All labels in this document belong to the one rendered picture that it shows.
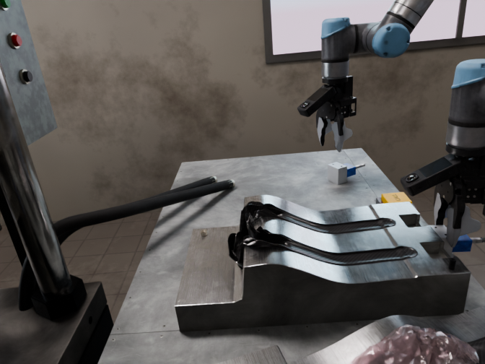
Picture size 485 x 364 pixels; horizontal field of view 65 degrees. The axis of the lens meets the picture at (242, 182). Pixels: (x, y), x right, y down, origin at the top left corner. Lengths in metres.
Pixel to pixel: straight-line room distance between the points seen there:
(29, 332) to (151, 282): 0.24
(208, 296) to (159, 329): 0.11
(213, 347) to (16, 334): 0.40
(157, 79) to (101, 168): 0.77
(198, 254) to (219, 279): 0.10
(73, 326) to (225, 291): 0.32
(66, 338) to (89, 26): 2.16
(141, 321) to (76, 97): 2.19
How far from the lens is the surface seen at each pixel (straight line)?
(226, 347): 0.70
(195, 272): 0.77
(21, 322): 0.93
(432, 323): 0.67
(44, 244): 0.82
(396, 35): 0.99
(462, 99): 0.80
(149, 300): 0.83
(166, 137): 2.73
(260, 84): 2.61
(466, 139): 0.81
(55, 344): 0.84
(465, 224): 0.89
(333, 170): 1.22
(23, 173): 0.77
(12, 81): 1.03
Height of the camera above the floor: 1.31
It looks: 24 degrees down
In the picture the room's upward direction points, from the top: 5 degrees counter-clockwise
